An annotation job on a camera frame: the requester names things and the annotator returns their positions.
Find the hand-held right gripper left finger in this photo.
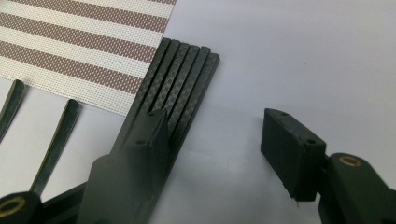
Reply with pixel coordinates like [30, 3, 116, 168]
[76, 107, 171, 224]

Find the row of black chopsticks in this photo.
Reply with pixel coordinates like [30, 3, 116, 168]
[110, 36, 220, 224]

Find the long metal spoon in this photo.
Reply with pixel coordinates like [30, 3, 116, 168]
[0, 78, 26, 144]
[29, 98, 80, 197]

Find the light blue table mat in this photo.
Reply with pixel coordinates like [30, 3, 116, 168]
[0, 0, 396, 224]

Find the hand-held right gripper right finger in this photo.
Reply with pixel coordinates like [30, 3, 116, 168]
[261, 107, 396, 224]

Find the striped placemat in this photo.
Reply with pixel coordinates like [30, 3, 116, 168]
[0, 0, 177, 117]

